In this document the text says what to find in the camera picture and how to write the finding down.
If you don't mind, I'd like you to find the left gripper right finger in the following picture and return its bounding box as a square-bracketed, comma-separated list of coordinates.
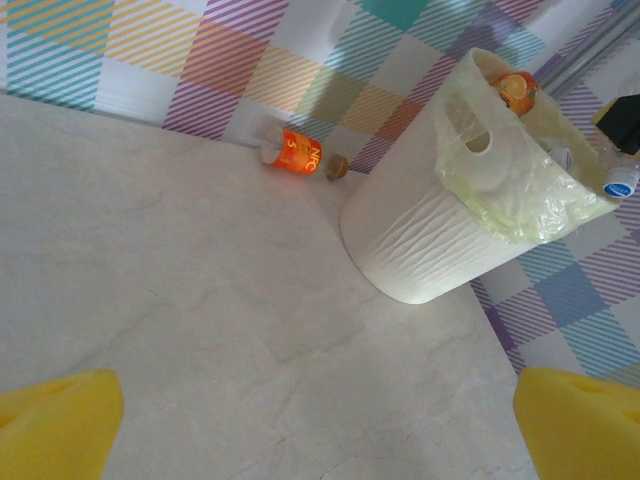
[513, 367, 640, 480]

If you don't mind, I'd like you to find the clear bottle pale blue label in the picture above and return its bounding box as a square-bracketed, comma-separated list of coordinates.
[597, 74, 640, 201]

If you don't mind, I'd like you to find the white ribbed plastic bin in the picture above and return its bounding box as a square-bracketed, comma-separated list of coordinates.
[339, 47, 624, 306]

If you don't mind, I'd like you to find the clear bottle white printed label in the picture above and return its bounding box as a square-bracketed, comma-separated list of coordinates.
[544, 142, 579, 174]

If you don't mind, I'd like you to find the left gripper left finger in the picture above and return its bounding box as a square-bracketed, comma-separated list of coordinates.
[0, 368, 125, 480]

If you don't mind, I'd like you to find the yellow-green plastic bin liner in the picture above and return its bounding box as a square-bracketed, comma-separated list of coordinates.
[433, 47, 624, 246]

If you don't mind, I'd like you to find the aluminium right frame post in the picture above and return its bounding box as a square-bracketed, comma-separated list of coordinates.
[537, 0, 640, 96]

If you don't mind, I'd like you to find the orange juice bottle yellow label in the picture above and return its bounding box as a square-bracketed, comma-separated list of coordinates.
[488, 69, 542, 119]

